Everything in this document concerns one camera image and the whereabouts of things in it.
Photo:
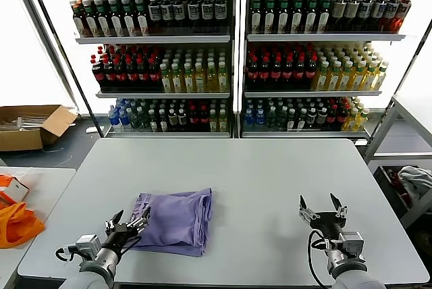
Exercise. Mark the red cap cola bottle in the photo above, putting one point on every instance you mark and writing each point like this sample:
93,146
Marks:
144,76
99,76
252,73
155,76
299,73
133,76
121,76
264,73
311,73
276,73
110,76
288,73

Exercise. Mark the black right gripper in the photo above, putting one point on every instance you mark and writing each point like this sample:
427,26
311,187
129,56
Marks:
327,223

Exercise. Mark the red drink bottle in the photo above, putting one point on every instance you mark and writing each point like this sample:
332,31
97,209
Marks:
402,13

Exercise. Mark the grey metal shelving unit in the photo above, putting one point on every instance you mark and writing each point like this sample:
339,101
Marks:
152,40
320,37

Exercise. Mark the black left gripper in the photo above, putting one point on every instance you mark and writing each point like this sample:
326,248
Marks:
119,236

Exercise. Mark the white cap dark bottle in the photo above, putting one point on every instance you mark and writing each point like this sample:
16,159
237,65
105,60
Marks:
183,121
312,119
173,121
292,121
163,122
322,118
153,122
301,121

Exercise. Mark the blue white label bottle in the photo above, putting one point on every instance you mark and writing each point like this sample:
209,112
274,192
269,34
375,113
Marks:
366,10
391,11
379,10

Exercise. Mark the orange fabric bag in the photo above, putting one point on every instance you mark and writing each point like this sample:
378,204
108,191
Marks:
13,231

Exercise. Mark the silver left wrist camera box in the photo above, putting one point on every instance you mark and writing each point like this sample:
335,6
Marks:
87,244

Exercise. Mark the amber drink bottle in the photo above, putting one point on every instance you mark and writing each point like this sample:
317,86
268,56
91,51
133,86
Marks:
79,22

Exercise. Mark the blue drink bottle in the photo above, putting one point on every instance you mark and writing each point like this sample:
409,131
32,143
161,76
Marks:
260,119
125,119
114,120
249,119

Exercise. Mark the grey window pillar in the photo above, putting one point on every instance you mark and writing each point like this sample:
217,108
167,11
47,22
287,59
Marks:
44,34

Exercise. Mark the white packing material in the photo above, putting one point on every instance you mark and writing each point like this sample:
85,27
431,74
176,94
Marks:
20,123

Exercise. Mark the white and orange carton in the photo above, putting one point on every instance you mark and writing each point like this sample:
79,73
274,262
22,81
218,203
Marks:
17,189

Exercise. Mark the purple t-shirt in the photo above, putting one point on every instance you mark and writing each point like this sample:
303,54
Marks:
175,225

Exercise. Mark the open cardboard box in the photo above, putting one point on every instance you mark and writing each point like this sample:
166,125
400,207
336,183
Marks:
20,140

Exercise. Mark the beige label dark bottle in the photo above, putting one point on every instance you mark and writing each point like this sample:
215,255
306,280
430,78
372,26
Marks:
352,10
338,10

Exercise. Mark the red garment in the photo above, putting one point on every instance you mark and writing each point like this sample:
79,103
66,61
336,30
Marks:
393,176

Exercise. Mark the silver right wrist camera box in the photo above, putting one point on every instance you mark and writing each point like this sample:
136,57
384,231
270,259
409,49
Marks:
352,244

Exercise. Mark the black diagonal pole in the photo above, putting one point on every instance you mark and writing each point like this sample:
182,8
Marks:
63,49
400,83

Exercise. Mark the white label dark bottle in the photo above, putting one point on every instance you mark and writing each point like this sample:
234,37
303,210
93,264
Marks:
208,11
167,12
221,11
179,12
194,11
155,12

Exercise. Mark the green label tea bottle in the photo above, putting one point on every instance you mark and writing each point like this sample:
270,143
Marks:
324,17
297,17
115,20
142,20
270,17
102,20
256,17
90,20
283,17
311,17
128,20

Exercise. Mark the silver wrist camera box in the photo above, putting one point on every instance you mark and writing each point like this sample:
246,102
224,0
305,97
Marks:
87,244
352,244

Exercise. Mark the grey crumpled garment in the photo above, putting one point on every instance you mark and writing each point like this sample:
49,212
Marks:
416,181

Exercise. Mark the dark green bottle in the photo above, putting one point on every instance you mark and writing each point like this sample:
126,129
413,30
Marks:
282,120
135,121
144,121
271,120

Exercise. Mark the small white flat object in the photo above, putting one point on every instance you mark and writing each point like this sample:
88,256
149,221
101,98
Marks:
92,130

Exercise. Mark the small red label cola bottle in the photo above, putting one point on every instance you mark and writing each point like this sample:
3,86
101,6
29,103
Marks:
342,117
203,121
193,121
332,118

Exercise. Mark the black storage crate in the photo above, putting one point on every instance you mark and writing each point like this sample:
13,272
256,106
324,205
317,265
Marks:
388,184

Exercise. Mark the side cart with cloth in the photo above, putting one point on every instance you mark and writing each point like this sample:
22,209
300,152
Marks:
405,156

